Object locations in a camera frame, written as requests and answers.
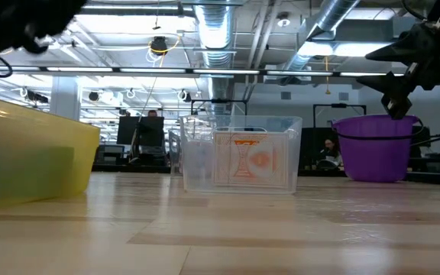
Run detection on purple plastic bucket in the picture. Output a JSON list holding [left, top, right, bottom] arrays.
[[330, 114, 422, 183]]

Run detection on white column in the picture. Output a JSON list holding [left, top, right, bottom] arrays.
[[50, 76, 82, 119]]

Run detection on black background equipment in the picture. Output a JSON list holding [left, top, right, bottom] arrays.
[[410, 125, 440, 175]]

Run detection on person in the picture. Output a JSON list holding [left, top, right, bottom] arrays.
[[317, 137, 344, 171], [138, 109, 168, 166]]

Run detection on yellow translucent bin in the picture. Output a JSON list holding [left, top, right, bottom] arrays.
[[0, 93, 101, 213]]

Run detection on black computer monitor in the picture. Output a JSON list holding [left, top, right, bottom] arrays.
[[116, 116, 165, 147], [299, 128, 339, 173]]

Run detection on silver ceiling pipe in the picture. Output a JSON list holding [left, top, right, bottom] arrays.
[[80, 0, 196, 17]]

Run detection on long light bar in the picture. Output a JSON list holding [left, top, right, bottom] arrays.
[[0, 65, 406, 78]]

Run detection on clear plastic bin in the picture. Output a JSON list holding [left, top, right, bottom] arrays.
[[168, 128, 185, 177]]

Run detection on small clear plastic container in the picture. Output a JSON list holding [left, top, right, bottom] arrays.
[[180, 114, 303, 195]]

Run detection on yellow hanging cord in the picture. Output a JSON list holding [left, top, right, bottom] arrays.
[[324, 56, 332, 95]]

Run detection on silver air duct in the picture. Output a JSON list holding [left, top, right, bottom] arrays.
[[280, 0, 361, 72], [192, 0, 240, 115]]

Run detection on thin black cable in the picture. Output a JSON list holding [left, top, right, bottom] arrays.
[[410, 130, 440, 148]]

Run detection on black camera with yellow cable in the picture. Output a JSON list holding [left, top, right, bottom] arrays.
[[145, 35, 182, 57]]

